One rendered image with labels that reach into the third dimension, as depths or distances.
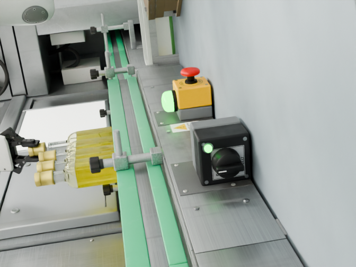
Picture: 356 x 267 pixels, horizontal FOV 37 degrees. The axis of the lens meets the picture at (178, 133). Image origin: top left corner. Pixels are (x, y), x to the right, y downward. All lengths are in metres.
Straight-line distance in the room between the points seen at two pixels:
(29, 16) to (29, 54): 1.12
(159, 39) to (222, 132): 0.76
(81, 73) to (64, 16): 0.31
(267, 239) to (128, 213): 0.23
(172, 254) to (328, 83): 0.33
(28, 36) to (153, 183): 1.56
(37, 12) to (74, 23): 1.08
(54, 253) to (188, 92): 0.51
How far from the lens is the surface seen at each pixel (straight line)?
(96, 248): 1.30
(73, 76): 2.53
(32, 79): 2.42
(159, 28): 1.54
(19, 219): 1.41
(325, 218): 0.58
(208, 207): 0.78
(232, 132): 0.82
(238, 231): 0.72
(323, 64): 0.52
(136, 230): 0.78
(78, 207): 1.40
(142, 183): 0.91
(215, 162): 0.80
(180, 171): 0.88
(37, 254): 1.32
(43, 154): 1.39
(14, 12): 1.27
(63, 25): 2.35
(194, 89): 1.07
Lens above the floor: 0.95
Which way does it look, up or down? 6 degrees down
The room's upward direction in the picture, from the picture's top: 98 degrees counter-clockwise
